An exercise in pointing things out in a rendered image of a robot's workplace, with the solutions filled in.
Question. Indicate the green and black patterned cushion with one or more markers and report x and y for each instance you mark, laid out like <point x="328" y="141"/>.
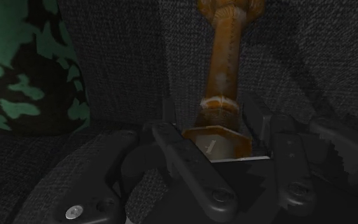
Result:
<point x="14" y="74"/>

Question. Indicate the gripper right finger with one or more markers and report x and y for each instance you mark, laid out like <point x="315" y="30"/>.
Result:
<point x="293" y="167"/>

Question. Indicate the orange-brown wooden stick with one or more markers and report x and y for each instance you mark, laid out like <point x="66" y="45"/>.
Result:
<point x="225" y="62"/>

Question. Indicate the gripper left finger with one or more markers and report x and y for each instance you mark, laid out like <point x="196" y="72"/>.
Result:
<point x="194" y="173"/>

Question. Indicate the dark grey fabric sofa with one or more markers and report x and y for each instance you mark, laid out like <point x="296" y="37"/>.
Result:
<point x="126" y="62"/>

